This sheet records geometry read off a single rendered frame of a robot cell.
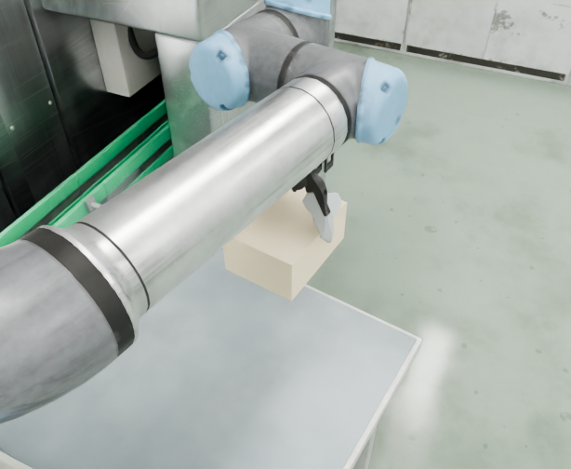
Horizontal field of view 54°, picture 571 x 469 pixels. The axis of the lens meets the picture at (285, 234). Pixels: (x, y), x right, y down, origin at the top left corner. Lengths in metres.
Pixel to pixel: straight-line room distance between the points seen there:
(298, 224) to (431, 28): 3.17
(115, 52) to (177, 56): 0.30
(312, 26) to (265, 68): 0.11
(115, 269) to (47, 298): 0.04
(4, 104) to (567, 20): 3.18
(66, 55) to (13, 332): 1.07
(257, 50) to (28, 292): 0.35
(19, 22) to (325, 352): 0.88
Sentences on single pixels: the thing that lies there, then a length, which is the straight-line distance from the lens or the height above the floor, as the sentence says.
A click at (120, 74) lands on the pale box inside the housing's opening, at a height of 1.06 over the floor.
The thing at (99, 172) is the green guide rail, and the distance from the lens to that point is 1.32.
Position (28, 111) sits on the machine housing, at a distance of 1.32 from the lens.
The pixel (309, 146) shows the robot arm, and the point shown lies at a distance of 0.46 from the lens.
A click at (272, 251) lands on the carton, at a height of 1.12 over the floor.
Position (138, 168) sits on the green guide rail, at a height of 0.93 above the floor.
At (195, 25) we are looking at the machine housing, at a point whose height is 1.27.
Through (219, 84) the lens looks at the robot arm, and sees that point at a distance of 0.59.
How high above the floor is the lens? 1.67
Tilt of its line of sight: 43 degrees down
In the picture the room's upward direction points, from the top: straight up
